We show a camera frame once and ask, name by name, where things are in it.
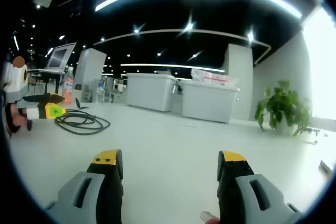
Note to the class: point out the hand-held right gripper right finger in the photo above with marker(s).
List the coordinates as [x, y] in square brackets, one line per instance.
[244, 197]

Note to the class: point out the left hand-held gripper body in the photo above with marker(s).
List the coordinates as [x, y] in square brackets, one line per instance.
[14, 87]

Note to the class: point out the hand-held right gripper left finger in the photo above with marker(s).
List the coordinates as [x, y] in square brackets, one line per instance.
[78, 195]

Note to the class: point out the person's left hand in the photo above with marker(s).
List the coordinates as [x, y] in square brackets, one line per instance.
[15, 120]

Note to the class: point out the person's right hand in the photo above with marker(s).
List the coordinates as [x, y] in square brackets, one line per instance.
[210, 218]

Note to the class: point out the orange drink bottle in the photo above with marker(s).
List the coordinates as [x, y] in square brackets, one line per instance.
[67, 90]

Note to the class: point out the dark-legged side table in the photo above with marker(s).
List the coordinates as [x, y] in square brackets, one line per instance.
[44, 71]

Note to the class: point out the silver laptop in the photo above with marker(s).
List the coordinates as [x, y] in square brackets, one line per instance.
[59, 57]

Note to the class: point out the clear water bottle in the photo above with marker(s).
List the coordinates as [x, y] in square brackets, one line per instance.
[100, 94]

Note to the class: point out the grey flat object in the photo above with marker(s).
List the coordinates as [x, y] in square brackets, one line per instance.
[325, 167]

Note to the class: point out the green potted plant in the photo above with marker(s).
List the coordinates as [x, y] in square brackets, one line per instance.
[281, 103]

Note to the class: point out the white storage bin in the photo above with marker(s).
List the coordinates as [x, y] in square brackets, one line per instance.
[207, 100]
[149, 90]

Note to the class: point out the stack of pink white packets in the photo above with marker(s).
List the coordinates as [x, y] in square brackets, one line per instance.
[210, 77]

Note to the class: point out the straight ceiling light strip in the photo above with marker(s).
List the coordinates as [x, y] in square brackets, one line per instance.
[170, 65]

